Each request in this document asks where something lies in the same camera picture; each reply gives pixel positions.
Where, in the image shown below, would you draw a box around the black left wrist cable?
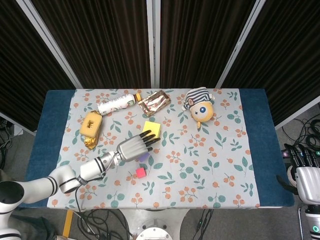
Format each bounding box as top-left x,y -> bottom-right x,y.
74,173 -> 106,213

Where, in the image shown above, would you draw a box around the yellow strip on floor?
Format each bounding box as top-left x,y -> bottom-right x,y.
62,209 -> 74,238

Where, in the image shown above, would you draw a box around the black power strip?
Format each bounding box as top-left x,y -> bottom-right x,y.
281,149 -> 320,158

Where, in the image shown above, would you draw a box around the yellow plush striped hat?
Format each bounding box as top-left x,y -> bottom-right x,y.
183,86 -> 216,130

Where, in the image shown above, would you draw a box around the dark fabric bag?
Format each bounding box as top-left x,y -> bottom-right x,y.
9,214 -> 60,240

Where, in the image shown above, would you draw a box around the black floor cable bundle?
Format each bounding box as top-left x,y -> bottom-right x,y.
281,116 -> 320,153
0,117 -> 13,171
74,208 -> 135,240

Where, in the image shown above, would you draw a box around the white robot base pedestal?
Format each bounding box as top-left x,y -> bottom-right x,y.
119,208 -> 191,240

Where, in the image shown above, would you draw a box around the yellow sponge with hole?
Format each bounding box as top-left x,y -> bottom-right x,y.
80,112 -> 103,138

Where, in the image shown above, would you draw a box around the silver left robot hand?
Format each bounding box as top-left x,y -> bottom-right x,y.
116,129 -> 162,163

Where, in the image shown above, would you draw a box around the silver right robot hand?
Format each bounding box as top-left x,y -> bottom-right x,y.
276,143 -> 320,204

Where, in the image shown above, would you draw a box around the blue felt table cover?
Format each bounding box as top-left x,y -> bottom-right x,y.
18,89 -> 295,209

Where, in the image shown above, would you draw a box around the gold foil snack wrapper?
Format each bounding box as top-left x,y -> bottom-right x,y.
79,109 -> 104,150

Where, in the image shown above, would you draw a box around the black cable with green light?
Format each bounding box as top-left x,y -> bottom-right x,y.
196,208 -> 215,238

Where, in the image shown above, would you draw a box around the white plastic drink bottle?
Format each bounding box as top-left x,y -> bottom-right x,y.
97,92 -> 142,116

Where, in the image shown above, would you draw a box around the large yellow foam cube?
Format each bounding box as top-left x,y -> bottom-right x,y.
141,120 -> 162,141

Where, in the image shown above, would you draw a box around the dark ribbed partition panel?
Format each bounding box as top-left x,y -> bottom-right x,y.
0,0 -> 77,137
29,0 -> 154,90
216,0 -> 320,131
152,0 -> 262,90

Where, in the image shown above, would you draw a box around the white black sneaker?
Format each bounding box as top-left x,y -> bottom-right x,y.
286,164 -> 298,182

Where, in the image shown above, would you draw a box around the brown white snack package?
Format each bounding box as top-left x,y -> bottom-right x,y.
138,89 -> 172,118

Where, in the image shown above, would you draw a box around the floral berry leaf tablecloth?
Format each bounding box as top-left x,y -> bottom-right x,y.
46,87 -> 261,210

